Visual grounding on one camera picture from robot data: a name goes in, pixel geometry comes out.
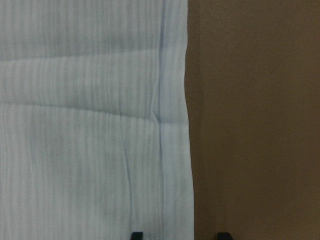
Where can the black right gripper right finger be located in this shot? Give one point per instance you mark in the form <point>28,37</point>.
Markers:
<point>223,236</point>

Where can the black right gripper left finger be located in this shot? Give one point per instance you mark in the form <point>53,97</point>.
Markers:
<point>137,236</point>

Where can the light blue button-up shirt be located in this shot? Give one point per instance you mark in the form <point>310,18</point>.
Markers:
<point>94,129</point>

